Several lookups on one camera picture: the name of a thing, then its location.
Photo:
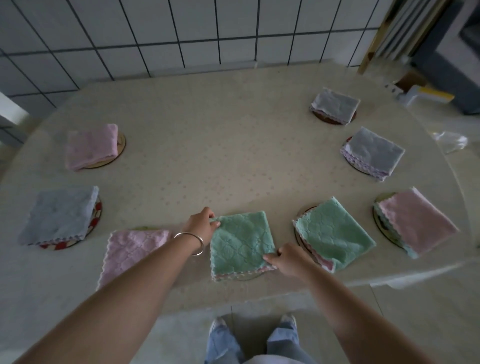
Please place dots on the person's left hand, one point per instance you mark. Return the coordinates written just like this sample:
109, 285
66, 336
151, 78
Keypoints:
198, 225

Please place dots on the person's right hand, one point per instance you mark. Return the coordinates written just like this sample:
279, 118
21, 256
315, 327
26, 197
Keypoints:
294, 260

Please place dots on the pink rimmed cartoon coaster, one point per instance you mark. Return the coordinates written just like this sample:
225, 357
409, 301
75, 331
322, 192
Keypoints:
298, 240

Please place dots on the red bordered round coaster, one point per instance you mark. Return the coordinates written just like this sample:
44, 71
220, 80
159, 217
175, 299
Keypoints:
96, 217

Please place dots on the person's left forearm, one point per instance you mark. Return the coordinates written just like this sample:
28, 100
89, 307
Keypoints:
112, 311

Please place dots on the person's right forearm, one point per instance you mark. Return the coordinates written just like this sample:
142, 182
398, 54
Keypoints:
360, 318

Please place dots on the person's right white shoe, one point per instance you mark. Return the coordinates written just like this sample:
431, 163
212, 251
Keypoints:
288, 319

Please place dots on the person's white shoe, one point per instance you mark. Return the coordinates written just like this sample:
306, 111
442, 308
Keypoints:
218, 322
288, 319

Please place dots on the person's right leg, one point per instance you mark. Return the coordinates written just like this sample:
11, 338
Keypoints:
287, 343

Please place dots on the person's leg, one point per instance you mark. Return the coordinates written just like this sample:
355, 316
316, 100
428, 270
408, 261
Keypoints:
223, 345
287, 343

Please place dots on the person's left white shoe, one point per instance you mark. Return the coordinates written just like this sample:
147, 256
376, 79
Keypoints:
218, 322

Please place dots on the person's left leg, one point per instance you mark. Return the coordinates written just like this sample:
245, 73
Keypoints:
223, 345

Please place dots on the white shirt sleeve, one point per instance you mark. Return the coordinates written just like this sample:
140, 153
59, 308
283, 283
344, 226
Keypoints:
270, 360

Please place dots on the clear plastic bag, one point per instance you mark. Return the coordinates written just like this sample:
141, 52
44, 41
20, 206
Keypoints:
452, 140

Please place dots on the brown cardboard box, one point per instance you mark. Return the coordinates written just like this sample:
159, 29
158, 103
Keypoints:
412, 79

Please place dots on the yellow flat packet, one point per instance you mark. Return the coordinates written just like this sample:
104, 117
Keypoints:
437, 95

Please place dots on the white wooden chair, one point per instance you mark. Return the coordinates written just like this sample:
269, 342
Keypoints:
11, 112

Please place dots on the dark blue panel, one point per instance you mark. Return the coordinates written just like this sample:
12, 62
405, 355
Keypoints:
450, 71

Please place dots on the white leaning boards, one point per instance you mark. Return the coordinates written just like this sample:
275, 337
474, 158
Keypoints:
408, 26

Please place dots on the golden door frame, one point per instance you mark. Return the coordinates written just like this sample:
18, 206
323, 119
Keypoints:
375, 41

